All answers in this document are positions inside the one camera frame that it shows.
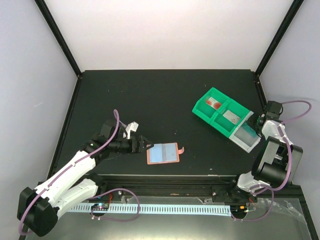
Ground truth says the brown leather card holder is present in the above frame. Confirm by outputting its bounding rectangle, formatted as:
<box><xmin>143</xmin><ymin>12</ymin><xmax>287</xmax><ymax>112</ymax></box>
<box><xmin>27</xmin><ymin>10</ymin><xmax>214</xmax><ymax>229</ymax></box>
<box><xmin>146</xmin><ymin>142</ymin><xmax>185</xmax><ymax>165</ymax></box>

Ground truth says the white floral credit card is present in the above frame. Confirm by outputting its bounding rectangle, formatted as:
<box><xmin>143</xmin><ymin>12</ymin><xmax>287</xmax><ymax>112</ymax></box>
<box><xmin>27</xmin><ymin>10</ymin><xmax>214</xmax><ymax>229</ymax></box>
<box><xmin>223</xmin><ymin>110</ymin><xmax>241</xmax><ymax>125</ymax></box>

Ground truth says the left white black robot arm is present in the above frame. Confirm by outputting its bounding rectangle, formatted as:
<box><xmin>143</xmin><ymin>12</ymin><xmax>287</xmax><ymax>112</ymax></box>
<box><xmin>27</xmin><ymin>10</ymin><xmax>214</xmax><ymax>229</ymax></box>
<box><xmin>17</xmin><ymin>119</ymin><xmax>154</xmax><ymax>237</ymax></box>

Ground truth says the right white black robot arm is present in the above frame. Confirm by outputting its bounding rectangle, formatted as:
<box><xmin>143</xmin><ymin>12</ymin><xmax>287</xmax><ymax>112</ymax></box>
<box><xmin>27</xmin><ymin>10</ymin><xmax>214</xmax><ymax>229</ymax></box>
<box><xmin>227</xmin><ymin>101</ymin><xmax>303</xmax><ymax>202</ymax></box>

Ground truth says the red circle card in bin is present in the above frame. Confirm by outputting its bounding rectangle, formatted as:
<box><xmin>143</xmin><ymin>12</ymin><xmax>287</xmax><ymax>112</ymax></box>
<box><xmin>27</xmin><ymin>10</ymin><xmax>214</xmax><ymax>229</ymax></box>
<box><xmin>205</xmin><ymin>97</ymin><xmax>222</xmax><ymax>110</ymax></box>

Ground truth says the clear plastic bin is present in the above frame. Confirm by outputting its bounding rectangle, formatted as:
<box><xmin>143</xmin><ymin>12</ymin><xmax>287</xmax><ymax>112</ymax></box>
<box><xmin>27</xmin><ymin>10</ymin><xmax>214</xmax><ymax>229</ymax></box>
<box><xmin>229</xmin><ymin>122</ymin><xmax>261</xmax><ymax>153</ymax></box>

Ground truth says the green plastic bin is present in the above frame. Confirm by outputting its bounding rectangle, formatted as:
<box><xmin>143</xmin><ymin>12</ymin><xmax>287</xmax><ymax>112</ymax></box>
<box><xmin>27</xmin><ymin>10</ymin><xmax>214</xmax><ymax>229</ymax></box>
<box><xmin>192</xmin><ymin>87</ymin><xmax>231</xmax><ymax>124</ymax></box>
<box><xmin>210</xmin><ymin>99</ymin><xmax>251</xmax><ymax>138</ymax></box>

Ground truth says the left small circuit board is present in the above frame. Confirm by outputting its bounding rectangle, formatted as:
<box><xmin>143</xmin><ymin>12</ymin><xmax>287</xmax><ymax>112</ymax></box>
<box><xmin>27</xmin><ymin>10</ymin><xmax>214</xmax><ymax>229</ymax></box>
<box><xmin>91</xmin><ymin>203</ymin><xmax>109</xmax><ymax>211</ymax></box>

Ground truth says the small circuit board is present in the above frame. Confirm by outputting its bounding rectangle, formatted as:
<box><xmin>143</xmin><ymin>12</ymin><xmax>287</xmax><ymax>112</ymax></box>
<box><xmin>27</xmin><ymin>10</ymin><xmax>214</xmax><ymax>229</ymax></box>
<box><xmin>230</xmin><ymin>205</ymin><xmax>249</xmax><ymax>214</ymax></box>
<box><xmin>91</xmin><ymin>203</ymin><xmax>109</xmax><ymax>211</ymax></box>

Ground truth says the right small circuit board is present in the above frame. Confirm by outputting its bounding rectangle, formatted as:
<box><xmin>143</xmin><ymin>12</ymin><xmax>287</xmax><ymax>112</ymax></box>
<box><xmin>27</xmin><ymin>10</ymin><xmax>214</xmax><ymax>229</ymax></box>
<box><xmin>230</xmin><ymin>205</ymin><xmax>249</xmax><ymax>214</ymax></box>

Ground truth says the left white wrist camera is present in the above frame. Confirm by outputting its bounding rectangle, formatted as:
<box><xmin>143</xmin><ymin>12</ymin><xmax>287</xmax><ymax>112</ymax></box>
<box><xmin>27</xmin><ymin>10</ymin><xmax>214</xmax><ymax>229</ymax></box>
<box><xmin>125</xmin><ymin>121</ymin><xmax>139</xmax><ymax>140</ymax></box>

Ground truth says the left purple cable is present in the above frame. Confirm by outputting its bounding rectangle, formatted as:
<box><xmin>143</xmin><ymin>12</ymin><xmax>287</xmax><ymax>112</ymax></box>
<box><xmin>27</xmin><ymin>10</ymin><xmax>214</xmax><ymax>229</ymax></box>
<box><xmin>19</xmin><ymin>109</ymin><xmax>131</xmax><ymax>236</ymax></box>

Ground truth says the light blue slotted cable duct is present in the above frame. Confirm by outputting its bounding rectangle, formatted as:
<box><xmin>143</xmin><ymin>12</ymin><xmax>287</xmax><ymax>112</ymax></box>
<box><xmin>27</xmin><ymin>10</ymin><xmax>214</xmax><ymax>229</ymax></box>
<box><xmin>69</xmin><ymin>203</ymin><xmax>231</xmax><ymax>217</ymax></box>

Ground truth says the right black frame post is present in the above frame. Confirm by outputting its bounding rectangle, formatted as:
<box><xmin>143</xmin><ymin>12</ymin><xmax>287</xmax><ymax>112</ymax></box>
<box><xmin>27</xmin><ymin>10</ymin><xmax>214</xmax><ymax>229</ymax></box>
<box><xmin>255</xmin><ymin>0</ymin><xmax>304</xmax><ymax>77</ymax></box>

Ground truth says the black frame post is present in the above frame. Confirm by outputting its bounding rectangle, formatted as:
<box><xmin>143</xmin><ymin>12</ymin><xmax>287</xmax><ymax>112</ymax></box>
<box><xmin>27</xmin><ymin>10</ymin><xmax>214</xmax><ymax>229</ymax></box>
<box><xmin>34</xmin><ymin>0</ymin><xmax>82</xmax><ymax>78</ymax></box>
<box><xmin>255</xmin><ymin>0</ymin><xmax>304</xmax><ymax>77</ymax></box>

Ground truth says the left black frame post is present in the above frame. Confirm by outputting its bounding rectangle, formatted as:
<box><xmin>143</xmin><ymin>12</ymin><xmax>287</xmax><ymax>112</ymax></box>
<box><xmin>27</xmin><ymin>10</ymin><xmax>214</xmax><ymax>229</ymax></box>
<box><xmin>34</xmin><ymin>0</ymin><xmax>82</xmax><ymax>78</ymax></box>

